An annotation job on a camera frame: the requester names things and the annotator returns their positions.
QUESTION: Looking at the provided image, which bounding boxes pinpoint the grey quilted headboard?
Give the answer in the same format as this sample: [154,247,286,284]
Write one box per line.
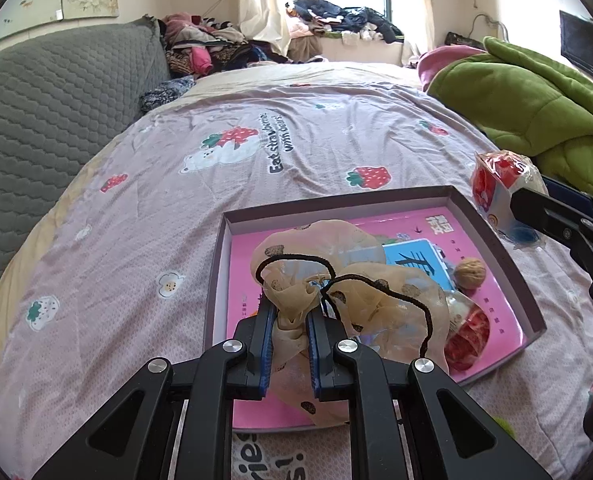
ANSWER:
[0,17,173,322]

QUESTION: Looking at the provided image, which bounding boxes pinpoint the shallow cardboard box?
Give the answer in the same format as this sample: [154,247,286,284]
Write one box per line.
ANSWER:
[204,186,547,433]

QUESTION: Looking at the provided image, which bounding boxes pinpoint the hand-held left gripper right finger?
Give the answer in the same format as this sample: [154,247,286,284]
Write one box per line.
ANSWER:
[307,309,553,480]

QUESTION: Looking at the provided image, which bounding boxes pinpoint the strawberry printed bed sheet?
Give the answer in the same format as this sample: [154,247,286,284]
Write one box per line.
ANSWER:
[0,62,593,480]

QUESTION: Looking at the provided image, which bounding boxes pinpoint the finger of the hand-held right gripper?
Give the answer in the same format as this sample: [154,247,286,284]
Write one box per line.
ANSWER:
[509,187,593,242]
[544,176,593,217]

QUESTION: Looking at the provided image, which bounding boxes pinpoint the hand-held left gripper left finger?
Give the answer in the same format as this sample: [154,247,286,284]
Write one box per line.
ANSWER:
[31,304,278,480]

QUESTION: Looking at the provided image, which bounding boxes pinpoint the green fleece blanket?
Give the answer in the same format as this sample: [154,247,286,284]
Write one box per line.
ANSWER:
[427,36,593,207]

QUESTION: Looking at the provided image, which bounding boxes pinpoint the red egg-shaped snack packet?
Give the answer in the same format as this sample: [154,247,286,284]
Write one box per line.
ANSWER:
[444,292,493,373]
[471,149,548,252]

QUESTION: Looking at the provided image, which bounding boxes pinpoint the black television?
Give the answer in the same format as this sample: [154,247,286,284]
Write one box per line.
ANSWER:
[559,10,593,87]

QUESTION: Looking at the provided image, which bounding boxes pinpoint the cream curtain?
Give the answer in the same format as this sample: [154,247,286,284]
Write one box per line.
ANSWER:
[417,0,453,63]
[237,0,298,57]

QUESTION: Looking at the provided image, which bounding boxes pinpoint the wall cable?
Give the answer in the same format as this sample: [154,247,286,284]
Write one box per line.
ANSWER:
[471,12,508,37]

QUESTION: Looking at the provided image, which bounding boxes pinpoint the pile of clothes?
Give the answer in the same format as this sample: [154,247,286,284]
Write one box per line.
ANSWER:
[157,12,298,79]

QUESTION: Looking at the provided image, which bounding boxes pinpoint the walnut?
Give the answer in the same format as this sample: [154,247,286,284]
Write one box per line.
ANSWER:
[453,257,488,292]

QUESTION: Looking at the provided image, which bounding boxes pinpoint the beige sheer drawstring bag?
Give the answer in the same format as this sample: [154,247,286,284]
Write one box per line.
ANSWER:
[249,219,451,428]

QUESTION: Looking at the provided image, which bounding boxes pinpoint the dark patterned cloth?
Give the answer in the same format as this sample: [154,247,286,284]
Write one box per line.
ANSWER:
[140,76,198,114]

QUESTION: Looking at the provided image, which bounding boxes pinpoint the dark clothes on windowsill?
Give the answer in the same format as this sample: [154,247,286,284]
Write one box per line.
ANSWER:
[285,0,406,46]

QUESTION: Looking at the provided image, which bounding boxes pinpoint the pink pillow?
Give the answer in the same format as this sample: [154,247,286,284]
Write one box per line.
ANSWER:
[417,45,488,92]

